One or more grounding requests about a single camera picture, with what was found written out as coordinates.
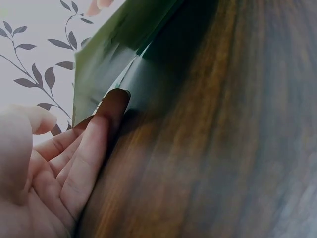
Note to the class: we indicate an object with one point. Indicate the person's right fingers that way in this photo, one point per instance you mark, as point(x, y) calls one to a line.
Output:
point(100, 6)

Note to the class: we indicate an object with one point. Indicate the person's left fingers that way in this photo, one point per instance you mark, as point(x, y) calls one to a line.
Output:
point(97, 140)

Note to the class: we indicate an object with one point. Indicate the person's right hand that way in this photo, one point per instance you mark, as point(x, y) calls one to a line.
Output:
point(100, 6)

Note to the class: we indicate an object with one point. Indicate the green paper sheet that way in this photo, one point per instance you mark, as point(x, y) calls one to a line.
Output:
point(104, 62)

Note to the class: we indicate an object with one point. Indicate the person's left thumb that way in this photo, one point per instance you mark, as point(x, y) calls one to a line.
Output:
point(22, 126)

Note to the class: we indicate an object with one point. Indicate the person's left hand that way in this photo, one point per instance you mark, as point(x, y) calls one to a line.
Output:
point(37, 188)

